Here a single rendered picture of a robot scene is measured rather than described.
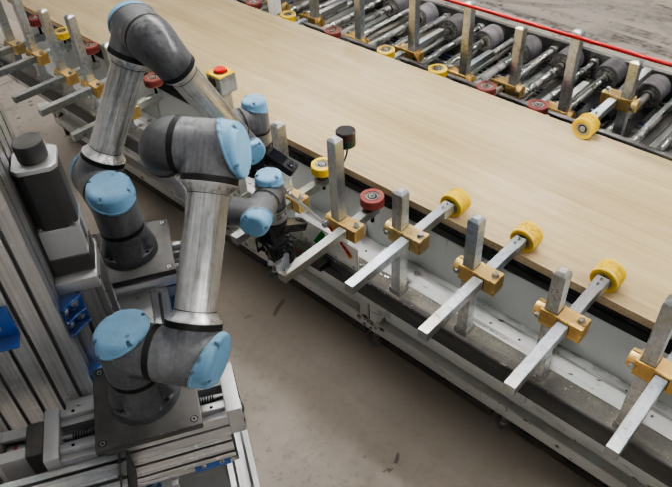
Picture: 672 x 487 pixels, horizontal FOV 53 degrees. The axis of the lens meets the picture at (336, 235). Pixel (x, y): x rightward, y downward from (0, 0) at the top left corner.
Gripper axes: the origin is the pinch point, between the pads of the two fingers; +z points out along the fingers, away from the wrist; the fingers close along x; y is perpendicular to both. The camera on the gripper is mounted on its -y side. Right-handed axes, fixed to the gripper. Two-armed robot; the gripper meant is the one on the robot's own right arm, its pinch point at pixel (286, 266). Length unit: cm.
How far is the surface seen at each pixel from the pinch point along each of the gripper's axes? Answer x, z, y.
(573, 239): 59, -2, -62
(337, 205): -2.6, -6.0, -25.5
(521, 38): -6, -20, -135
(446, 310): 50, -8, -10
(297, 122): -51, -2, -56
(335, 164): -2.5, -21.7, -25.5
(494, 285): 55, -9, -25
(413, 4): -58, -20, -135
